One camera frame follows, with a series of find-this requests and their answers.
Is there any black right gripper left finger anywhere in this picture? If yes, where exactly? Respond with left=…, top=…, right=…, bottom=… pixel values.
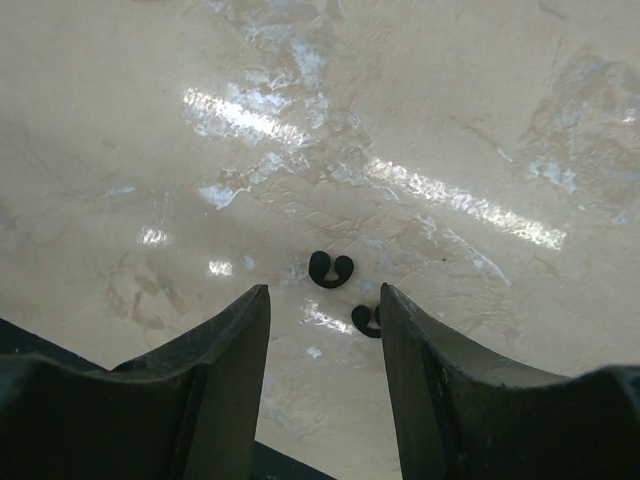
left=1, top=285, right=270, bottom=479

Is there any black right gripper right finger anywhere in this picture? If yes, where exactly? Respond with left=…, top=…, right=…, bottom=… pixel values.
left=380, top=284, right=639, bottom=479

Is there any black earbud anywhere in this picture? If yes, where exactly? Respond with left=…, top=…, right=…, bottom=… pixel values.
left=351, top=305, right=381, bottom=339
left=308, top=251, right=355, bottom=289

